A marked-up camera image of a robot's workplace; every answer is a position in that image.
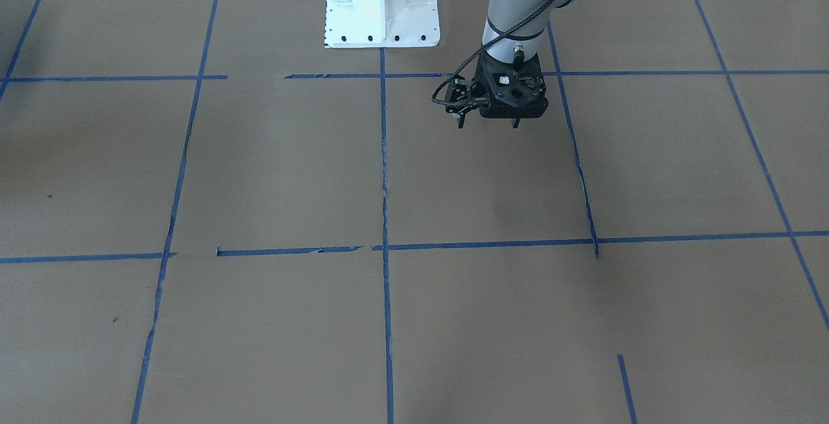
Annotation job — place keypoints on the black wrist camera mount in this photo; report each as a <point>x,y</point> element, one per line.
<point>510,93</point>

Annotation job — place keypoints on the white pedestal column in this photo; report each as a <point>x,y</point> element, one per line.
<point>355,24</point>

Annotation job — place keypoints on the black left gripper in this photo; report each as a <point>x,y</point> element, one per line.
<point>462,100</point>

